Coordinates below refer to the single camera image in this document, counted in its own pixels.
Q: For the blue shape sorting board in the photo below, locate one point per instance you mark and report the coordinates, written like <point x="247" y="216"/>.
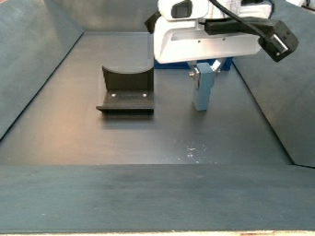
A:
<point x="183" y="65"/>

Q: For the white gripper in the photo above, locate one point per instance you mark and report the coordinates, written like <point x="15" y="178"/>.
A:
<point x="193" y="30"/>

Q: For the light blue rectangular block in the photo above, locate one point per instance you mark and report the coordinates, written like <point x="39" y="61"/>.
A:
<point x="203" y="93"/>

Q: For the black curved holder stand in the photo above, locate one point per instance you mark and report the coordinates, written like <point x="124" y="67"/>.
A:
<point x="128" y="91"/>

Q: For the black wrist camera with cable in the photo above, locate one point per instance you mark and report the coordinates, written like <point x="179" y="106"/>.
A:
<point x="276" y="39"/>

